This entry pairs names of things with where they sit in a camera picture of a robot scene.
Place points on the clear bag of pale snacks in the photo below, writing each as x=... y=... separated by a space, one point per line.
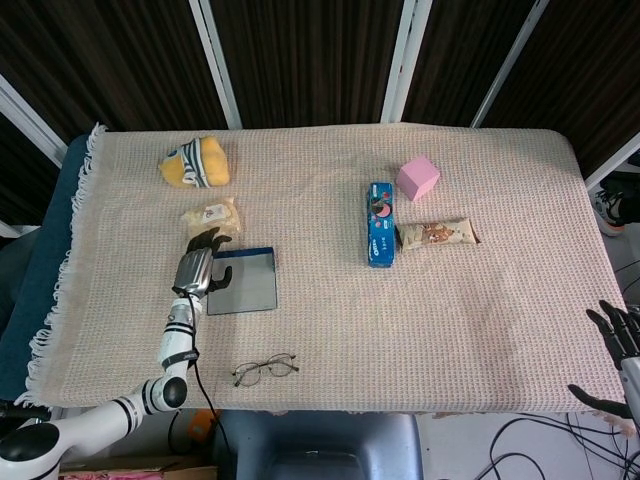
x=220 y=215

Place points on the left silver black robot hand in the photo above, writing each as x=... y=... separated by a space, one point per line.
x=192 y=272

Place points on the grey blue chair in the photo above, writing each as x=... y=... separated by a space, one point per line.
x=320 y=445

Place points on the beige cartoon snack bar wrapper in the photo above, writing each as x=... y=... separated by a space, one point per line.
x=435 y=235

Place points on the pink cube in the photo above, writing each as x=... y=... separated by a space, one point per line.
x=417 y=177

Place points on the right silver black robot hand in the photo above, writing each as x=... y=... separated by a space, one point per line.
x=632 y=375

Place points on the yellow plush toy striped band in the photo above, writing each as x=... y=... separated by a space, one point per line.
x=212 y=165

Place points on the dark blue floral glasses case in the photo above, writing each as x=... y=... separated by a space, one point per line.
x=250 y=285

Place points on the black white sneaker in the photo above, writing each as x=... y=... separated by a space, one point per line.
x=612 y=205

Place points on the brown cardboard box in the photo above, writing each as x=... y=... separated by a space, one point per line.
x=150 y=470

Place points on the blue Oreo cookie box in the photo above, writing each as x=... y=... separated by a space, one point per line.
x=382 y=240

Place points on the thin-framed eyeglasses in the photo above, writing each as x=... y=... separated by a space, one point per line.
x=263 y=368

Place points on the beige waffle fringed tablecloth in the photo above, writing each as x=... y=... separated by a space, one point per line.
x=375 y=325

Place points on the white screen frame post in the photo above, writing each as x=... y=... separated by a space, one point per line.
x=25 y=117
x=510 y=65
x=217 y=65
x=405 y=60
x=612 y=167

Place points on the orange object under table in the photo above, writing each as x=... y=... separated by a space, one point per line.
x=202 y=425

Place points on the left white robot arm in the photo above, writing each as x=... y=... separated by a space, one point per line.
x=175 y=345

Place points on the dark teal padded table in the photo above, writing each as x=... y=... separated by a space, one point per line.
x=40 y=260

